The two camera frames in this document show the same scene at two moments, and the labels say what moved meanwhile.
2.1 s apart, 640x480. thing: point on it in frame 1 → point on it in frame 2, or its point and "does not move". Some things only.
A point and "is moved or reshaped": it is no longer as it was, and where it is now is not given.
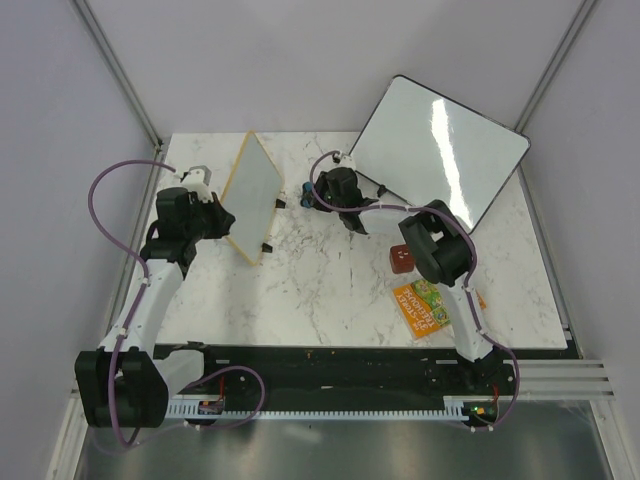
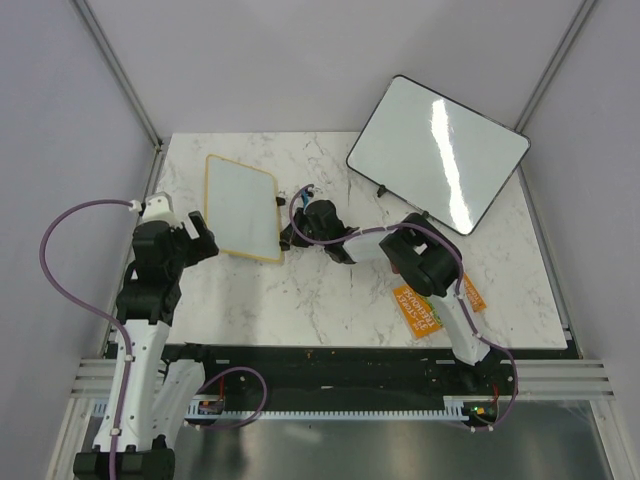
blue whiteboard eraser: (306, 198) does not move
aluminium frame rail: (564, 380) does not move
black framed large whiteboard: (421, 147) does not move
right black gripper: (319, 187) → (288, 238)
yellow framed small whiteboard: (251, 195) is moved or reshaped
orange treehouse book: (424, 307) does not move
